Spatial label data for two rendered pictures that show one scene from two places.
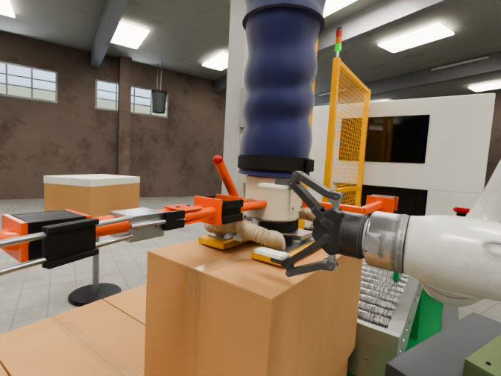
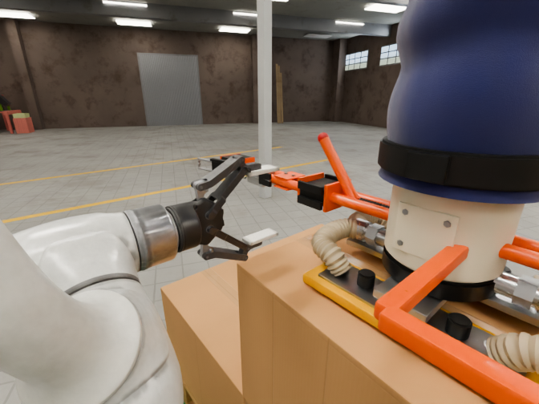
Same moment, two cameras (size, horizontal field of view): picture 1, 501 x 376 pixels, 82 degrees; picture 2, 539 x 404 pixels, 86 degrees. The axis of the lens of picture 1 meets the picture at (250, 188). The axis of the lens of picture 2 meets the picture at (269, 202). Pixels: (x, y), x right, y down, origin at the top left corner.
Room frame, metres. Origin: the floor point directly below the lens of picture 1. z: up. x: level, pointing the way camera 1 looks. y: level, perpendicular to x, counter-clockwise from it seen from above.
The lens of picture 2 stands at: (0.72, -0.55, 1.28)
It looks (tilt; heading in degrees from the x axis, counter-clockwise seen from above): 20 degrees down; 105
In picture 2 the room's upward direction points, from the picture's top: straight up
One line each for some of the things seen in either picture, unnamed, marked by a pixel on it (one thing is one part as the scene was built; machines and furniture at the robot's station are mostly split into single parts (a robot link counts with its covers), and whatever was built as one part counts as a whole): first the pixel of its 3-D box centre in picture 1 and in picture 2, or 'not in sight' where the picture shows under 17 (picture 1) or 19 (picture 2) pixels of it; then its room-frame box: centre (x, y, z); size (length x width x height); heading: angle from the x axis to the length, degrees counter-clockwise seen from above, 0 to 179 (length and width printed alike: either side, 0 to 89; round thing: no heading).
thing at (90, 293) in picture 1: (95, 259); not in sight; (2.36, 1.27, 0.31); 0.40 x 0.40 x 0.62
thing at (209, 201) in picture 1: (218, 208); (323, 191); (0.68, 0.07, 1.08); 0.10 x 0.08 x 0.06; 55
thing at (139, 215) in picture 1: (137, 224); (263, 175); (0.50, 0.20, 1.07); 0.07 x 0.07 x 0.04; 55
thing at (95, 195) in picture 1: (96, 200); not in sight; (2.36, 1.27, 0.82); 0.60 x 0.40 x 0.40; 168
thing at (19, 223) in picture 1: (48, 232); (237, 164); (0.39, 0.28, 1.08); 0.08 x 0.07 x 0.05; 145
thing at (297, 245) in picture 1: (297, 239); (405, 306); (0.83, -0.15, 0.98); 0.34 x 0.10 x 0.05; 145
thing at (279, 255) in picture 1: (271, 253); (260, 236); (0.57, -0.05, 1.01); 0.07 x 0.03 x 0.01; 55
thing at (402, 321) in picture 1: (420, 273); not in sight; (1.95, -1.22, 0.50); 2.31 x 0.05 x 0.19; 145
